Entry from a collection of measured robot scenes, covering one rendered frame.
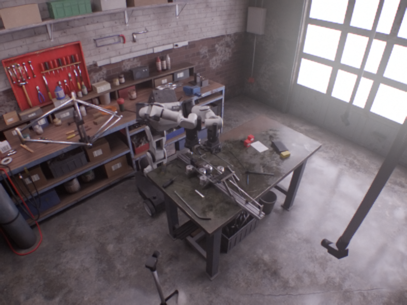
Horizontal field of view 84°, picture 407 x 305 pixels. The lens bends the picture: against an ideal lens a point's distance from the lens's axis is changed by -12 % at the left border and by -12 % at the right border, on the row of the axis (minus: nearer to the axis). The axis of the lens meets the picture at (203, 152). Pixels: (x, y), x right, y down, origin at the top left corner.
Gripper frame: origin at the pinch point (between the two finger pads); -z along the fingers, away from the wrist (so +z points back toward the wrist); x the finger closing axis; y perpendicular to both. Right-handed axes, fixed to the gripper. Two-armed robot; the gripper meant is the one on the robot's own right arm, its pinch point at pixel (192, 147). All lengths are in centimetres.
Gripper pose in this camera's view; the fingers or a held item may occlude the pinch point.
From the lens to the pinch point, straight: 191.0
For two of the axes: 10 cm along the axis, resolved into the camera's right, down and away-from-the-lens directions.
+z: 0.2, -7.8, -6.2
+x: -7.6, 3.9, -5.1
